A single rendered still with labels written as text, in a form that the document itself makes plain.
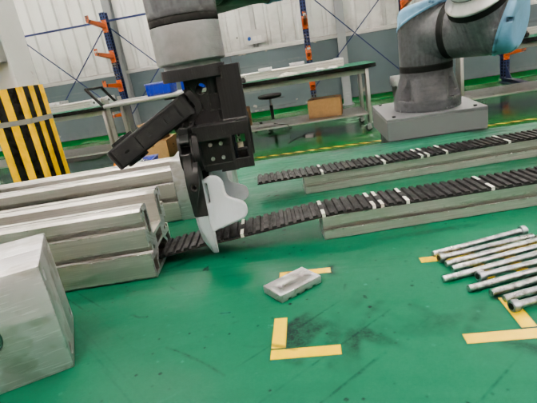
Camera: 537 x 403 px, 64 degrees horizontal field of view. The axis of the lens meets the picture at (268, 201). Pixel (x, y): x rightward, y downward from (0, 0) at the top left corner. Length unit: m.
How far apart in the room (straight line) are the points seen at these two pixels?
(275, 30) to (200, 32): 7.71
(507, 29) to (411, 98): 0.23
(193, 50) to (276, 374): 0.32
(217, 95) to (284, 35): 7.71
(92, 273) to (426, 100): 0.78
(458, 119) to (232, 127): 0.66
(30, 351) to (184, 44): 0.31
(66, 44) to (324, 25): 4.74
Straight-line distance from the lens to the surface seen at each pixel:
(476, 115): 1.05
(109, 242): 0.51
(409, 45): 1.05
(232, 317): 0.41
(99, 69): 9.03
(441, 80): 1.06
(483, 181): 0.59
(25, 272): 0.38
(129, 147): 0.51
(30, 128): 3.88
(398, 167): 0.73
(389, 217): 0.54
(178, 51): 0.47
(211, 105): 0.50
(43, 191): 0.74
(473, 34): 0.98
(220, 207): 0.50
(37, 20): 9.51
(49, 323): 0.40
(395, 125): 1.01
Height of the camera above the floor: 1.00
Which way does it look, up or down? 18 degrees down
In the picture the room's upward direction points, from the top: 10 degrees counter-clockwise
